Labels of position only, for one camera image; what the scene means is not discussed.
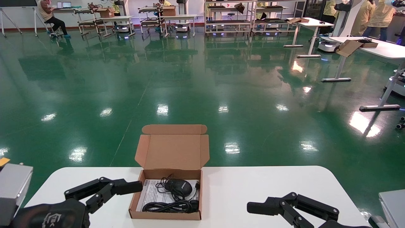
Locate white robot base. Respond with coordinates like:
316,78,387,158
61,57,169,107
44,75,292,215
384,68,405,97

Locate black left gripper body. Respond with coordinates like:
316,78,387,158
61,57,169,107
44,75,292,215
13,199,90,228

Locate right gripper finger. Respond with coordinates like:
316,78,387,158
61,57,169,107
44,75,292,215
247,192,340,228

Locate white paper manual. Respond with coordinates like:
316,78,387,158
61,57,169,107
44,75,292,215
136,180,200,212

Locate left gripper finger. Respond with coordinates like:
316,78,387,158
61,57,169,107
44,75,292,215
64,177,143,214

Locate white table with T-legs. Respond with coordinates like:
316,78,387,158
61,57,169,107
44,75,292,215
283,17,335,59

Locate black coiled cable bundle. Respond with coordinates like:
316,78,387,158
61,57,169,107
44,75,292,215
142,174,200,213

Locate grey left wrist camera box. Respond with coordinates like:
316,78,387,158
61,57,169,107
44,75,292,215
0,163,34,226

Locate white grey robot base part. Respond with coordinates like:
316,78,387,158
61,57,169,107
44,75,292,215
368,215,392,228

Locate black board on stand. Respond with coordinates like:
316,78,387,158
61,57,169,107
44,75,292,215
0,0,38,37

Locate large white table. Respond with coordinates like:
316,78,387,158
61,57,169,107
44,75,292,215
321,36,405,112

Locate seated person beige shirt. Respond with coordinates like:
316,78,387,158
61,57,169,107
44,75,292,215
37,0,71,39

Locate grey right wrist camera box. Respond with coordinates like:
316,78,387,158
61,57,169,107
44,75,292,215
379,189,405,228

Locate white mobile robot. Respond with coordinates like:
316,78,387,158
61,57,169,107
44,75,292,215
175,0,191,33
113,0,131,35

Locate white robot head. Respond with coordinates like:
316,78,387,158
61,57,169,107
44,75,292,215
384,0,405,9

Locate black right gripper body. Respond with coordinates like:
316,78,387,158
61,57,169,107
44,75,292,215
318,220,372,228

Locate tall white robot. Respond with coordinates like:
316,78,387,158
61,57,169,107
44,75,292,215
317,0,363,53

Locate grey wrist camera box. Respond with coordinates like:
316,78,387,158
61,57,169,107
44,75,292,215
379,189,405,228
0,163,34,226

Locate white shelving rack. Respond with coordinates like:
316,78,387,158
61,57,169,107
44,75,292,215
204,0,255,36
253,0,306,36

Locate white desk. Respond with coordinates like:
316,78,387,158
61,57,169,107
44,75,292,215
52,8,79,16

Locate black computer mouse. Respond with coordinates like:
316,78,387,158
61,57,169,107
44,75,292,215
165,179,193,198

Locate metal rack cart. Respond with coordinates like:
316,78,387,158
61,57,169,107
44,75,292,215
74,6,105,40
138,5,169,38

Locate small white table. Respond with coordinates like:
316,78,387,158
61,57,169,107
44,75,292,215
98,15,136,38
161,14,197,37

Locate black wheeled stool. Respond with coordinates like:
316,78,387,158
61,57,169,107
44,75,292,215
44,22,64,39

